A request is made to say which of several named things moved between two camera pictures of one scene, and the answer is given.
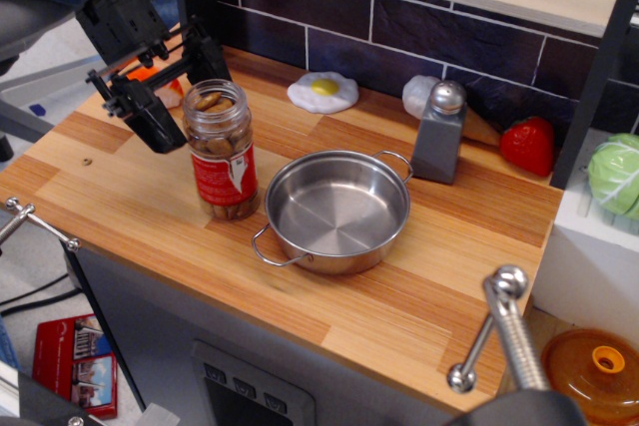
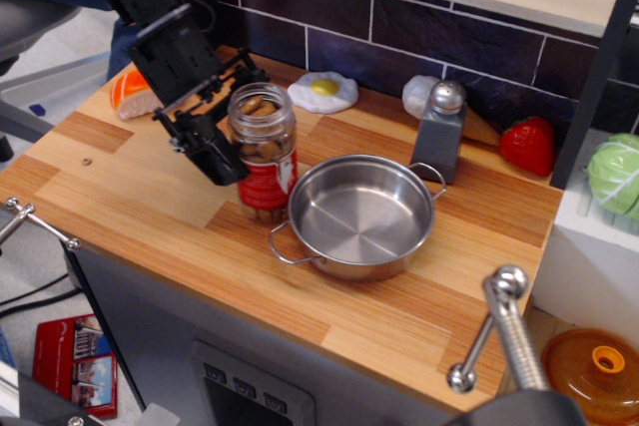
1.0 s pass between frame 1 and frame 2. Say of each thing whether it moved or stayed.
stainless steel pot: moved
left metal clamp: stayed
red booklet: stayed
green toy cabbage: stayed
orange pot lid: stayed
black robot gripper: moved
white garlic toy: stayed
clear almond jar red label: moved
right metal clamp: stayed
